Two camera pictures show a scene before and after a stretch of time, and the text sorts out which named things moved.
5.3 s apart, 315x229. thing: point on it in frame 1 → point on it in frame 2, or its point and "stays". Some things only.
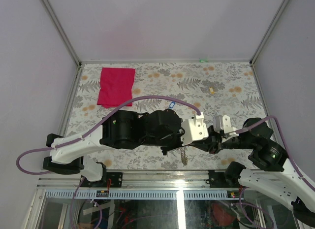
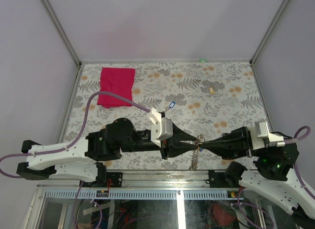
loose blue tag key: (172, 105) stays
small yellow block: (211, 90) stays
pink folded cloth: (116, 86) stays
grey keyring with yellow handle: (184, 157) → (200, 138)
